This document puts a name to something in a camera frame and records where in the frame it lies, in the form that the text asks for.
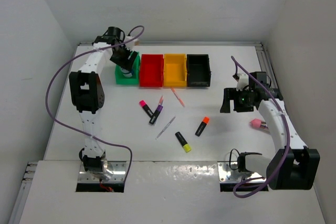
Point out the pink capped tube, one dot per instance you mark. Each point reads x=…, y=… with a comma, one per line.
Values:
x=259, y=125

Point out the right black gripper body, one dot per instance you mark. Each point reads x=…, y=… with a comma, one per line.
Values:
x=242, y=98

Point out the metal base plate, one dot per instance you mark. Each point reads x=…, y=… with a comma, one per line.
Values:
x=115, y=171
x=227, y=174

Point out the green plastic bin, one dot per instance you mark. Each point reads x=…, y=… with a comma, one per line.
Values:
x=130, y=78

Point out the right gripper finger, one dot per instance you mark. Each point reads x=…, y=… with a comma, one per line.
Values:
x=229, y=94
x=242, y=107

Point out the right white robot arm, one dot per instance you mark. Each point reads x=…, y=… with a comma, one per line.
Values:
x=294, y=165

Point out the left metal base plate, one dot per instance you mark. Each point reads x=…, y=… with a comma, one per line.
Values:
x=115, y=171

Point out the purple cap black highlighter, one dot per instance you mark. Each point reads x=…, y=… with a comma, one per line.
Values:
x=155, y=115

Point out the black plastic bin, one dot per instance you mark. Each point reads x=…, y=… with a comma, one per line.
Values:
x=198, y=70

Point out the yellow plastic bin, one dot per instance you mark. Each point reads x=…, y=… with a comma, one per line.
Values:
x=174, y=71

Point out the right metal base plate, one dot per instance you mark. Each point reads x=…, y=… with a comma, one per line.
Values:
x=227, y=174

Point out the orange cap black highlighter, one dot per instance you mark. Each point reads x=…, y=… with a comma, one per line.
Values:
x=202, y=126

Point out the red pen under highlighter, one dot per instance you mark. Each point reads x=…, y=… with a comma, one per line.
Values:
x=161, y=100

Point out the clear grey pen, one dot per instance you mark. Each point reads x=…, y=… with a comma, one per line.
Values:
x=163, y=130

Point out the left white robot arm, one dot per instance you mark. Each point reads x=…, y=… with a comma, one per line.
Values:
x=87, y=95

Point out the orange pen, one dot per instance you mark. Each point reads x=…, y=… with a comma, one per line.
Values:
x=178, y=97

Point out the red plastic bin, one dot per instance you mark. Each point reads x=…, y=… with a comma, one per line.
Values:
x=151, y=71

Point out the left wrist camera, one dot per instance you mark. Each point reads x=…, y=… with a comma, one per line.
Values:
x=130, y=42

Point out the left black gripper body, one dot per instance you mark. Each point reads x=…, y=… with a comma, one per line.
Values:
x=120, y=57

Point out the pink cap black highlighter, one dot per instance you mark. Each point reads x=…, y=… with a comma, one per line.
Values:
x=146, y=108

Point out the yellow cap black highlighter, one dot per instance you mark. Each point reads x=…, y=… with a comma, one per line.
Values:
x=186, y=147

